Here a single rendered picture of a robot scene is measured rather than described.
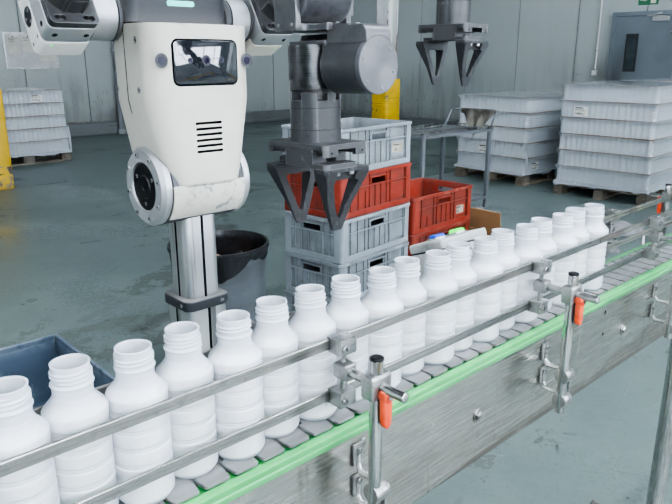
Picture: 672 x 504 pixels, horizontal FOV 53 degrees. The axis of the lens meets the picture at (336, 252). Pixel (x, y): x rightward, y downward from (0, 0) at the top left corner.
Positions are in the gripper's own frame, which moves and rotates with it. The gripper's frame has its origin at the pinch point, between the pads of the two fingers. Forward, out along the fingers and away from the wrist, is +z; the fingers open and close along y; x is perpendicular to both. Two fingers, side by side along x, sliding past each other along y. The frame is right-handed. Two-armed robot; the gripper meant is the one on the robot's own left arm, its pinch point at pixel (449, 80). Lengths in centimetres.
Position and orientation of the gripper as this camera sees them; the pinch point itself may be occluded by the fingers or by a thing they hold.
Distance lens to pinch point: 120.2
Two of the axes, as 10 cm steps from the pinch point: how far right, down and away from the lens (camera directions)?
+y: -6.8, -2.1, 7.0
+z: -0.1, 9.6, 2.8
